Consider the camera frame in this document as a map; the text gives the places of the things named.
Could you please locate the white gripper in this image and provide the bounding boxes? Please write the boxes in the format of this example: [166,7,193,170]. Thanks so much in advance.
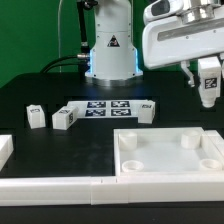
[142,0,224,87]

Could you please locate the white square tabletop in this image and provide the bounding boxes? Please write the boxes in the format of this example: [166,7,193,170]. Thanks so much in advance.
[114,127,224,176]

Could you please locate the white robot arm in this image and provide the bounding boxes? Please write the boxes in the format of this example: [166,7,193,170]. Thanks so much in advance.
[85,0,224,86]

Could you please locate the fiducial marker sheet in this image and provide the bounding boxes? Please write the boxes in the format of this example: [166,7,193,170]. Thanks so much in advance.
[68,100,146,118]

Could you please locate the white front obstacle bar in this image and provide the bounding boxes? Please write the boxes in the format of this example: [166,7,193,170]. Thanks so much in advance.
[0,173,224,206]

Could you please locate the white left obstacle block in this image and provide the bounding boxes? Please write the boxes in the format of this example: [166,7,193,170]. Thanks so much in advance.
[0,135,14,171]

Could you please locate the black cables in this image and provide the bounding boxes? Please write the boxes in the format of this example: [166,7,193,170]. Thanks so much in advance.
[40,53,92,74]

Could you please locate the thin white cable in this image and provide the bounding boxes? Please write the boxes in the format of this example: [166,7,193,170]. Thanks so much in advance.
[57,0,64,74]

